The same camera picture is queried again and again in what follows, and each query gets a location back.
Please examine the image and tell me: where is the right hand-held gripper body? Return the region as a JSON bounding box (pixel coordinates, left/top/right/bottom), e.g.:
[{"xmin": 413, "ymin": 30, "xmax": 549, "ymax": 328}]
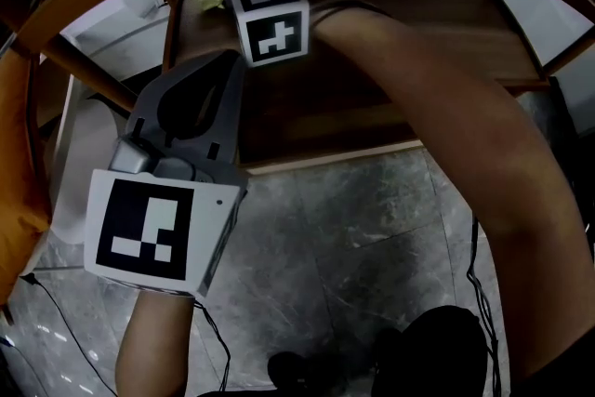
[{"xmin": 227, "ymin": 0, "xmax": 311, "ymax": 69}]

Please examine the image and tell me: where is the left hand-held gripper cable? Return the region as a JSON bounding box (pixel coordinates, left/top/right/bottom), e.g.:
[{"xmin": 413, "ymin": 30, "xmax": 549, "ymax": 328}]
[{"xmin": 192, "ymin": 299, "xmax": 233, "ymax": 394}]

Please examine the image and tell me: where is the person's black clothing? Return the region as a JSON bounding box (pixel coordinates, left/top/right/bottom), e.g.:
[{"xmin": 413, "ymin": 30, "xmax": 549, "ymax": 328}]
[{"xmin": 371, "ymin": 304, "xmax": 595, "ymax": 397}]

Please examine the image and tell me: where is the person's right forearm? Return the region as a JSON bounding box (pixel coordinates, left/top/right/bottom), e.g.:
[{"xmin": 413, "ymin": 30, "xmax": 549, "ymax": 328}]
[{"xmin": 311, "ymin": 7, "xmax": 587, "ymax": 380}]

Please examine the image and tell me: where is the person's left forearm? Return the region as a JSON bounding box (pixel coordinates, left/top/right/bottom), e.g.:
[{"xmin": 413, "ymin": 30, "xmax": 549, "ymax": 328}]
[{"xmin": 113, "ymin": 287, "xmax": 196, "ymax": 397}]

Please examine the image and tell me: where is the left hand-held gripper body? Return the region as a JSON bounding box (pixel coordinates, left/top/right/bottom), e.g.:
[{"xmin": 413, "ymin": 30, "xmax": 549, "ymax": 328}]
[{"xmin": 83, "ymin": 138, "xmax": 248, "ymax": 298}]

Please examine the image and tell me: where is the orange cushion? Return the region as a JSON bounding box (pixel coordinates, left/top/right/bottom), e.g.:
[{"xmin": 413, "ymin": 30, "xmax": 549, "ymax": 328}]
[{"xmin": 0, "ymin": 46, "xmax": 52, "ymax": 308}]

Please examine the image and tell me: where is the white round chair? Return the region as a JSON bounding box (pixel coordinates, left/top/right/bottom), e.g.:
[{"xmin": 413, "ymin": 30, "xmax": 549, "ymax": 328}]
[{"xmin": 34, "ymin": 55, "xmax": 140, "ymax": 247}]

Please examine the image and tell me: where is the hand-held gripper cable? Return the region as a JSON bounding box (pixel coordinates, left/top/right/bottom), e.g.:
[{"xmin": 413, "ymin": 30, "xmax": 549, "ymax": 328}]
[
  {"xmin": 192, "ymin": 299, "xmax": 233, "ymax": 394},
  {"xmin": 464, "ymin": 218, "xmax": 506, "ymax": 397}
]

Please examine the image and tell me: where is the black floor cable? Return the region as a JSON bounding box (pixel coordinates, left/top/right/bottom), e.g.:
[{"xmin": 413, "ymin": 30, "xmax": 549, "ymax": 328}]
[{"xmin": 18, "ymin": 272, "xmax": 117, "ymax": 397}]

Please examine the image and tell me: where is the right hand-held gripper cable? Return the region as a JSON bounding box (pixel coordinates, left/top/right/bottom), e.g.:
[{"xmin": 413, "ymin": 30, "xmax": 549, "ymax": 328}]
[{"xmin": 464, "ymin": 218, "xmax": 506, "ymax": 397}]

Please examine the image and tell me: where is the wooden three-tier shelf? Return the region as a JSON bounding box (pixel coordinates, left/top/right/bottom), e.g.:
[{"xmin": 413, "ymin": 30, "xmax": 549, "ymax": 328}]
[{"xmin": 0, "ymin": 0, "xmax": 595, "ymax": 176}]

